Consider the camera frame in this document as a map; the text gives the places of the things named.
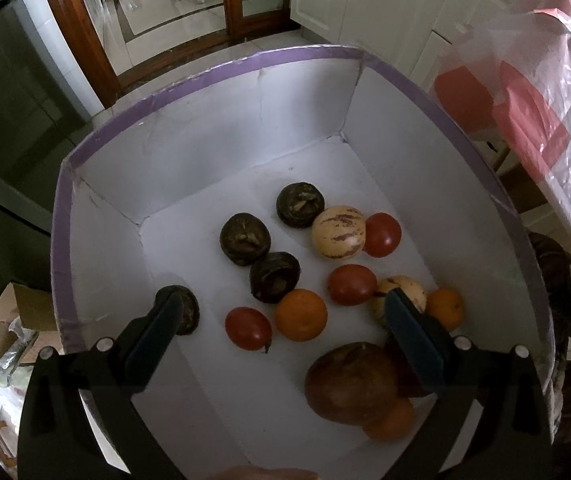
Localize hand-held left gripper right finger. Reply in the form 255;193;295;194
384;289;553;480

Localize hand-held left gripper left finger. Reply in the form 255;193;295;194
17;285;186;480

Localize dark mushroom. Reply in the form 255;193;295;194
249;252;301;305
174;287;201;336
276;182;325;229
220;213;272;267

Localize small orange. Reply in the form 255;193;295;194
425;287;465;332
362;396;416;442

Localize striped cream pepino melon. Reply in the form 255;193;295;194
311;205;367;261
370;275;427;328

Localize brown red apple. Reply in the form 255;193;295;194
304;342;400;425

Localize red tomato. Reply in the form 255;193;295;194
363;212;402;258
224;306;273;353
327;263;378;307

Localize large orange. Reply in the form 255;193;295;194
274;288;328;343

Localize white box with purple rim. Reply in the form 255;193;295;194
50;44;551;480

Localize brown cardboard box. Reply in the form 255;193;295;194
0;282;61;361

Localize person's dark patterned clothing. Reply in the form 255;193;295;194
528;230;571;461

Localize red white checkered tablecloth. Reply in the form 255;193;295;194
430;0;571;271

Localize dark glossy refrigerator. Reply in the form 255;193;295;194
0;0;96;311

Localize white kitchen cabinets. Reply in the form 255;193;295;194
289;0;531;81

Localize wooden door frame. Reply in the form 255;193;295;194
36;0;293;108

